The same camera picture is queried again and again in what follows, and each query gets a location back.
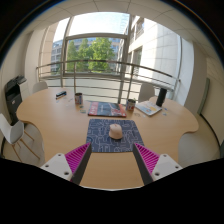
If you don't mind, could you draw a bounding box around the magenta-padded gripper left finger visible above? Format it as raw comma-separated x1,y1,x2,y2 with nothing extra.
39,142,93,186

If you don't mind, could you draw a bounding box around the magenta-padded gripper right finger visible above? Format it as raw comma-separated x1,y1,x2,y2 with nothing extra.
132,142,184,186

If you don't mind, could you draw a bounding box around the beige computer mouse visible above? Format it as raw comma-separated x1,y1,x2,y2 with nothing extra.
108,123,124,140

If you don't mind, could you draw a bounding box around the dark blue patterned mouse pad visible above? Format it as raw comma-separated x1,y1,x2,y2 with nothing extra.
85,118,145,154

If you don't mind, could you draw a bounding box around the white illustrated book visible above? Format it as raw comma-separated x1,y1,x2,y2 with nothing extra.
134,100,163,117

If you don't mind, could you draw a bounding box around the white chair with wooden legs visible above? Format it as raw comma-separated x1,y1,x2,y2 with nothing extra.
0,112,41,163

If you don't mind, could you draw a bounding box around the printed tin can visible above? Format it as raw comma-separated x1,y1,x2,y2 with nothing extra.
74,92,84,106
125,98,137,113

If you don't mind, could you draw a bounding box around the black cylinder speaker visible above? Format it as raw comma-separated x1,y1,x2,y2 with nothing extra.
155,87,168,108

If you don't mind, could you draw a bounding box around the dark blue stapler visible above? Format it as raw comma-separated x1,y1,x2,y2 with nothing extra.
54,90,68,100

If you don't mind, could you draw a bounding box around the red and dark magazine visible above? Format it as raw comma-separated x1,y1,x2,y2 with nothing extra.
87,101,128,118

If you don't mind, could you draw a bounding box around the white shell chair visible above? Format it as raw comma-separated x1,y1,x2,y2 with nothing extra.
32,80,49,95
138,82,156,103

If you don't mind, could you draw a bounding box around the black office printer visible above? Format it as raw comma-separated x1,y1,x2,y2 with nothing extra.
3,75,28,126

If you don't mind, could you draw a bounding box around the metal balcony railing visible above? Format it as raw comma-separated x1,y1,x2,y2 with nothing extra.
35,59,181,104

